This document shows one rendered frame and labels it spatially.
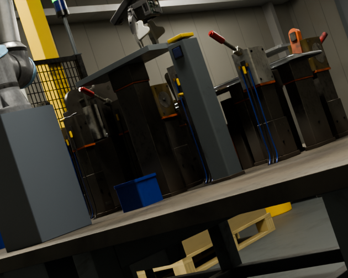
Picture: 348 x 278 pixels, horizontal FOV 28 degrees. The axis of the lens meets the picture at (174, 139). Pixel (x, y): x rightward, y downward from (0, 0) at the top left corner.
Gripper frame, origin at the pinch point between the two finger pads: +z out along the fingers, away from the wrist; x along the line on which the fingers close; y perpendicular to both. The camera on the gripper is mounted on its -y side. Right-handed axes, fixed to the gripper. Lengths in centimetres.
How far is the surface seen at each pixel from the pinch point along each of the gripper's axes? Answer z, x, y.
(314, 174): 48, -71, 71
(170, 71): 8.3, 11.3, -1.8
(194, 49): 7.5, -3.6, 17.9
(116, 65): 2.4, -6.8, -9.1
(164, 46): 2.3, -1.7, 6.9
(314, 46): 15, 45, 36
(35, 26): -56, 95, -126
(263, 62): 17.1, 12.7, 30.3
